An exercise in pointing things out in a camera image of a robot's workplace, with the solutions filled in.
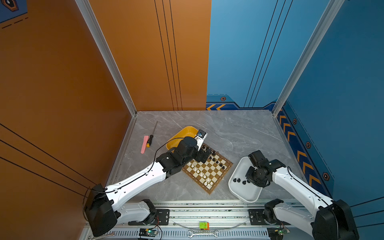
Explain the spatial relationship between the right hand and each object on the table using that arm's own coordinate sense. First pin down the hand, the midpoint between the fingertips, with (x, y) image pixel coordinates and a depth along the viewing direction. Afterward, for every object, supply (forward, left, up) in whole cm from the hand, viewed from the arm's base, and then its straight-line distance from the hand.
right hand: (246, 179), depth 83 cm
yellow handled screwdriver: (+24, +60, 0) cm, 65 cm away
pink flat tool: (+27, +63, 0) cm, 68 cm away
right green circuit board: (-24, -10, -5) cm, 27 cm away
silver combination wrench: (-24, +19, -3) cm, 31 cm away
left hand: (+11, +24, +20) cm, 33 cm away
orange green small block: (-21, +24, -1) cm, 32 cm away
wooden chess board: (+3, +20, -1) cm, 21 cm away
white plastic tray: (-1, +4, -4) cm, 5 cm away
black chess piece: (0, +4, -2) cm, 4 cm away
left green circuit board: (-24, +52, -4) cm, 57 cm away
